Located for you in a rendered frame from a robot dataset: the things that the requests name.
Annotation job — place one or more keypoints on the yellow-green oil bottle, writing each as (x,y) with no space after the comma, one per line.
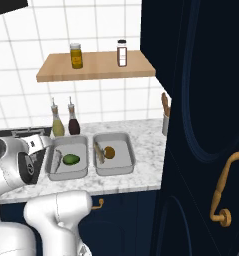
(57,125)

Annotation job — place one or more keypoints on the green avocado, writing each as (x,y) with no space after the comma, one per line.
(71,159)

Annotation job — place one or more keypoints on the grey fish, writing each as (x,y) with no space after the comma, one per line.
(58,159)

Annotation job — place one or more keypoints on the brown avocado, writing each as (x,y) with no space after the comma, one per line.
(109,152)

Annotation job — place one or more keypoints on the yellow oil jar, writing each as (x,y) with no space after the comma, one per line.
(76,56)

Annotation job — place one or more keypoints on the dark vinegar bottle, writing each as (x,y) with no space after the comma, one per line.
(73,124)

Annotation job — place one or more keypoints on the dark navy fridge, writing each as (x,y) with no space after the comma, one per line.
(197,100)

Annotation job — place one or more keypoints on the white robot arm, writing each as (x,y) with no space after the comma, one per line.
(11,166)

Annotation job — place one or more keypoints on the tan fish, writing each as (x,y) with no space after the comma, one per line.
(99,152)

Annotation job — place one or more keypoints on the grey metal tupperware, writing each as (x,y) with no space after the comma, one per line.
(119,158)
(68,168)

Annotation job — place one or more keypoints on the dark navy cabinet door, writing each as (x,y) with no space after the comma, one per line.
(124,226)

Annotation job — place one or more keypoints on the wooden wall shelf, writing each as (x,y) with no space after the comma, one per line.
(97,68)

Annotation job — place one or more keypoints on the white utensil holder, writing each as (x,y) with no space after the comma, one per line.
(165,125)

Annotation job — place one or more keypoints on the black range hood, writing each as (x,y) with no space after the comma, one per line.
(6,6)

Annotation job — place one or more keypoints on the brown spice shaker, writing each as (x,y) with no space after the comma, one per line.
(122,53)

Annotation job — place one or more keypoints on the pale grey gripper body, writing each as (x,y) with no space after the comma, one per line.
(46,142)

